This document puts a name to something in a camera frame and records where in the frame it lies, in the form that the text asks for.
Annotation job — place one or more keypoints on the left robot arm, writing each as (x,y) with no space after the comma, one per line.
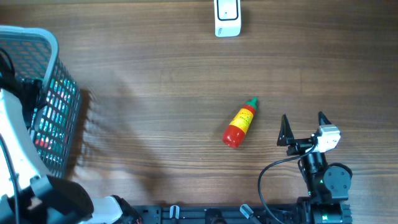
(30,193)

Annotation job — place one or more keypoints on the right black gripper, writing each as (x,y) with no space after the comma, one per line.
(286,138)

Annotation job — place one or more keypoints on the grey plastic mesh basket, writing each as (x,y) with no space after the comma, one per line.
(52,96)

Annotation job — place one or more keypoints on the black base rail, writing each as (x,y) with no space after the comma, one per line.
(279,213)

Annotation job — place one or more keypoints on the red chili sauce bottle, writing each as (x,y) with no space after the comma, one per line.
(238,127)

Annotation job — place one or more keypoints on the white barcode scanner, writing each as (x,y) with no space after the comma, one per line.
(228,20)

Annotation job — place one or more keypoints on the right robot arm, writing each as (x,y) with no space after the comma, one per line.
(327,184)

